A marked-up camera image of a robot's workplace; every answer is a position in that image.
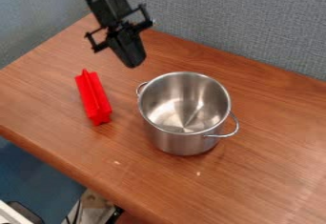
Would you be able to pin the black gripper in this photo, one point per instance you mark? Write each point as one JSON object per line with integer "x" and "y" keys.
{"x": 120, "y": 25}

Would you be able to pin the red rectangular block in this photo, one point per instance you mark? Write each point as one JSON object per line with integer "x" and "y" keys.
{"x": 93, "y": 98}

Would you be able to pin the stainless steel pot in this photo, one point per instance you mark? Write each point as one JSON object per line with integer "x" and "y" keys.
{"x": 186, "y": 109}

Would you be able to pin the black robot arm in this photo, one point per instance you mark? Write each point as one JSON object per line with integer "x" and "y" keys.
{"x": 120, "y": 25}

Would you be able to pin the white object at corner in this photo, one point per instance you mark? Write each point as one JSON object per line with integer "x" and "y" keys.
{"x": 9, "y": 216}

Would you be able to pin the black table leg frame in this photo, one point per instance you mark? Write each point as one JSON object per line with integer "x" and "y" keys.
{"x": 101, "y": 215}

